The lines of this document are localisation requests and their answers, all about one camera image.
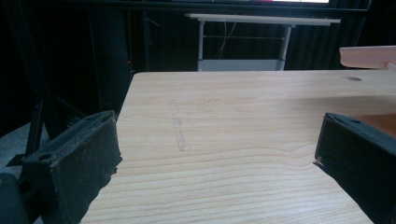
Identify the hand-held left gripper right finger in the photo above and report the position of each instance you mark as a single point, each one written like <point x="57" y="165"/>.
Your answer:
<point x="358" y="158"/>

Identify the white metal table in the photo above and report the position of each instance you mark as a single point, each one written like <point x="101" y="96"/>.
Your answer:
<point x="249" y="46"/>

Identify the black metal stand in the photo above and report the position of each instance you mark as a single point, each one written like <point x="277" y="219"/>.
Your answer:
<point x="40" y="102"/>

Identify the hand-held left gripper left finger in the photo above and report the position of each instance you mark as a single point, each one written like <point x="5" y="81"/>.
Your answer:
<point x="79" y="161"/>

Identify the pink plastic tray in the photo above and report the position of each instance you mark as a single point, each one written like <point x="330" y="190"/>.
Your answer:
<point x="367" y="57"/>

